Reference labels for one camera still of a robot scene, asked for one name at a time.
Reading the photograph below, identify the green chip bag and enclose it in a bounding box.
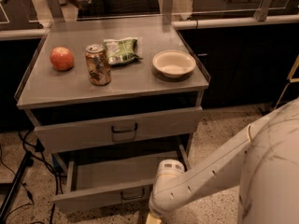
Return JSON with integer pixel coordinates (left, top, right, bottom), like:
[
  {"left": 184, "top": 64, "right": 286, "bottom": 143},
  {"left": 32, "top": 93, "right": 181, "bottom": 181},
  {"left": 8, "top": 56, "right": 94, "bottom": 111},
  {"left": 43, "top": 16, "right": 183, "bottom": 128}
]
[{"left": 104, "top": 37, "right": 141, "bottom": 66}]

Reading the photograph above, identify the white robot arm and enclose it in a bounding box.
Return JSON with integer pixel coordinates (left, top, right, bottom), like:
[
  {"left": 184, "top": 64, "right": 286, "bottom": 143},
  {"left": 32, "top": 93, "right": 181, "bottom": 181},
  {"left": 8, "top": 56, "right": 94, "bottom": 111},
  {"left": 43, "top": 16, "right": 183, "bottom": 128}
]
[{"left": 146, "top": 99, "right": 299, "bottom": 224}]

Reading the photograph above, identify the grey drawer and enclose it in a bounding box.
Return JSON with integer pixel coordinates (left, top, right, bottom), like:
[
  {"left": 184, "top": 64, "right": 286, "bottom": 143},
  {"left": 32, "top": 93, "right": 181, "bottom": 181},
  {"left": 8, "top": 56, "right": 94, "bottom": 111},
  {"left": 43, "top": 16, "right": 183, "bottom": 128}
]
[
  {"left": 53, "top": 142, "right": 189, "bottom": 213},
  {"left": 35, "top": 106, "right": 202, "bottom": 153}
]

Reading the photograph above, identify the grey metal drawer cabinet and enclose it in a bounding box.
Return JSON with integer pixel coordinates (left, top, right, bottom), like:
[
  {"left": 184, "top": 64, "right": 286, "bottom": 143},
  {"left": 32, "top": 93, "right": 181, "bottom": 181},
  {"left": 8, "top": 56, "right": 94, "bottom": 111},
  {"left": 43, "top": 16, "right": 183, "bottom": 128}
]
[{"left": 14, "top": 15, "right": 211, "bottom": 161}]

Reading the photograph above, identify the black floor cable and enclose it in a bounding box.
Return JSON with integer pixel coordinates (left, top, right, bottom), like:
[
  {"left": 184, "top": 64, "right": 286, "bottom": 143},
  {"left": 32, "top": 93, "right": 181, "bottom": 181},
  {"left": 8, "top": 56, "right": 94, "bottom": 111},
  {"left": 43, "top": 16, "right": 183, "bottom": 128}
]
[{"left": 0, "top": 129, "right": 67, "bottom": 224}]

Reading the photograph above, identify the grey top drawer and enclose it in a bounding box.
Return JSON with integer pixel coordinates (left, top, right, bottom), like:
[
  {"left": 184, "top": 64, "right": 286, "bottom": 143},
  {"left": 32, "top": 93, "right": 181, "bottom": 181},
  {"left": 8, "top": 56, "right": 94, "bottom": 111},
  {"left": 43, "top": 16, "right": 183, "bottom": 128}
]
[{"left": 35, "top": 106, "right": 202, "bottom": 153}]

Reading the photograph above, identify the black tripod leg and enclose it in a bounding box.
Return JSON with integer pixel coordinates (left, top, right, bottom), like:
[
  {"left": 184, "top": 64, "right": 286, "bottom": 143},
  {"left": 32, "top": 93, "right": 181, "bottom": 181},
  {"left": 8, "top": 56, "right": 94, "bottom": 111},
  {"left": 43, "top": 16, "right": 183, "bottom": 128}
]
[{"left": 0, "top": 151, "right": 33, "bottom": 224}]

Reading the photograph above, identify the white paper bowl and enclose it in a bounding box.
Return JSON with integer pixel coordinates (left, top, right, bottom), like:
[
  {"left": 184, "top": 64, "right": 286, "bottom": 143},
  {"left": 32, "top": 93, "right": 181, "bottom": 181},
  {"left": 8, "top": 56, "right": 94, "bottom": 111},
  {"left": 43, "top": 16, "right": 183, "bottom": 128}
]
[{"left": 152, "top": 50, "right": 196, "bottom": 78}]

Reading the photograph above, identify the orange soda can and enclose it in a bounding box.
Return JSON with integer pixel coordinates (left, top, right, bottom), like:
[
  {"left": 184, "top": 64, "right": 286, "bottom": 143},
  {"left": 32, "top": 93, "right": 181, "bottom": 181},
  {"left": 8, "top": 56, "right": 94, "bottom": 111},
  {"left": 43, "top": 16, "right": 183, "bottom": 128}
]
[{"left": 85, "top": 44, "right": 111, "bottom": 86}]

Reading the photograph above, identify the grey horizontal rail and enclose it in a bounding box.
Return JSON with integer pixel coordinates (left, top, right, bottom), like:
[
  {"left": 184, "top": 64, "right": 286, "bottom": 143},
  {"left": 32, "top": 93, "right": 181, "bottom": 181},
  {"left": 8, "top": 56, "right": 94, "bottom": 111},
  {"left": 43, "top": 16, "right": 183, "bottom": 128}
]
[{"left": 0, "top": 15, "right": 299, "bottom": 41}]

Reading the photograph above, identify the red apple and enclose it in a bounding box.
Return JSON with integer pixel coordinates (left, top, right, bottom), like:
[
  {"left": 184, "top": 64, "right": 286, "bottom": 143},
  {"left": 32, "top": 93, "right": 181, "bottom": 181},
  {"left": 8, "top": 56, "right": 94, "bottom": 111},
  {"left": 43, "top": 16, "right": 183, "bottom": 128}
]
[{"left": 50, "top": 47, "right": 74, "bottom": 71}]

